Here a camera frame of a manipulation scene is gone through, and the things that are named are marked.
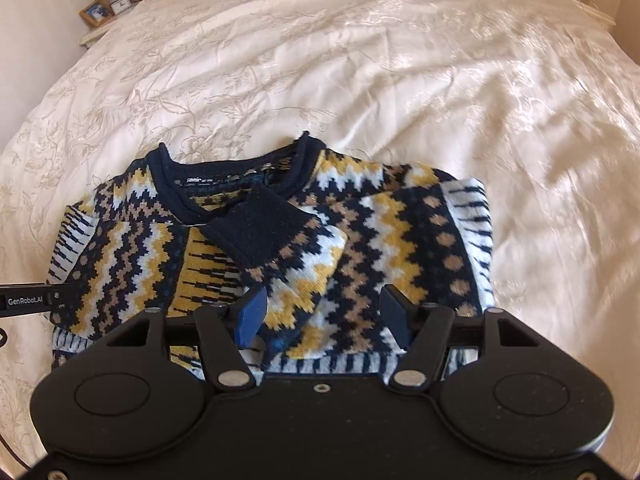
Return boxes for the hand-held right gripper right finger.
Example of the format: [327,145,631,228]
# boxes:
[379,284,542,396]

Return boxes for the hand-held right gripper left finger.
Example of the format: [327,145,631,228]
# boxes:
[103,285,269,393]

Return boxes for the navy yellow zigzag knit sweater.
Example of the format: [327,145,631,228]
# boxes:
[47,131,497,382]

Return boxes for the cream floral bedspread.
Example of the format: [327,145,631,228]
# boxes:
[0,0,640,466]

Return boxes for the wooden photo frame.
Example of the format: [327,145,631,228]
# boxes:
[79,0,112,28]

